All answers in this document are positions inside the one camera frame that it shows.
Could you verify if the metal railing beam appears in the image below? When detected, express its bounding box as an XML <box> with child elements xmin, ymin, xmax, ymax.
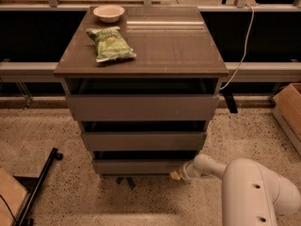
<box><xmin>0</xmin><ymin>62</ymin><xmax>301</xmax><ymax>83</ymax></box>

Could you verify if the grey drawer cabinet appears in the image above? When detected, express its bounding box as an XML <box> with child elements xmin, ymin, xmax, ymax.
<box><xmin>53</xmin><ymin>5</ymin><xmax>230</xmax><ymax>176</ymax></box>

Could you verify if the white bowl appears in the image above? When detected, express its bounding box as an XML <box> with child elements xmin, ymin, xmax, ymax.
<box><xmin>93</xmin><ymin>5</ymin><xmax>125</xmax><ymax>24</ymax></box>

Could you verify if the white cable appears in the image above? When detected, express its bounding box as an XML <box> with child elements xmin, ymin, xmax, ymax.
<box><xmin>219</xmin><ymin>4</ymin><xmax>255</xmax><ymax>91</ymax></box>

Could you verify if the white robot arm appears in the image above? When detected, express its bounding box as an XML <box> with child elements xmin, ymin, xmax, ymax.
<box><xmin>171</xmin><ymin>154</ymin><xmax>301</xmax><ymax>226</ymax></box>

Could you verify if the grey drawer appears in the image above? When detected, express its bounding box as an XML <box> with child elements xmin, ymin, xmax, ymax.
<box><xmin>92</xmin><ymin>150</ymin><xmax>198</xmax><ymax>174</ymax></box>
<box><xmin>67</xmin><ymin>78</ymin><xmax>219</xmax><ymax>121</ymax></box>
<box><xmin>82</xmin><ymin>121</ymin><xmax>206</xmax><ymax>151</ymax></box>

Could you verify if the grey middle drawer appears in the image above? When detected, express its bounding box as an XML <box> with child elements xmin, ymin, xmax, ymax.
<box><xmin>82</xmin><ymin>121</ymin><xmax>206</xmax><ymax>151</ymax></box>

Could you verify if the cardboard box right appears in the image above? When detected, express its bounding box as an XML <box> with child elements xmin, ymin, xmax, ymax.
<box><xmin>273</xmin><ymin>83</ymin><xmax>301</xmax><ymax>155</ymax></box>

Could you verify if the grey bottom drawer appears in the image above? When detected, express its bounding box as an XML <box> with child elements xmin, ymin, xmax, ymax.
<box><xmin>92</xmin><ymin>150</ymin><xmax>198</xmax><ymax>174</ymax></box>

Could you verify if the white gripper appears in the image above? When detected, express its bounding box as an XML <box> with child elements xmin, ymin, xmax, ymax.
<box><xmin>170</xmin><ymin>161</ymin><xmax>198</xmax><ymax>181</ymax></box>

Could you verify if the green chip bag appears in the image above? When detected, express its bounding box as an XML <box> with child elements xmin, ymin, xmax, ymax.
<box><xmin>86</xmin><ymin>26</ymin><xmax>136</xmax><ymax>63</ymax></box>

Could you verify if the black cart frame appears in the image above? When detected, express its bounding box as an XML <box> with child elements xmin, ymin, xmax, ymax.
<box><xmin>14</xmin><ymin>148</ymin><xmax>63</xmax><ymax>226</ymax></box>

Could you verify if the grey top drawer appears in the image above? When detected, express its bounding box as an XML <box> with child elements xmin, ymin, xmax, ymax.
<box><xmin>67</xmin><ymin>78</ymin><xmax>219</xmax><ymax>121</ymax></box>

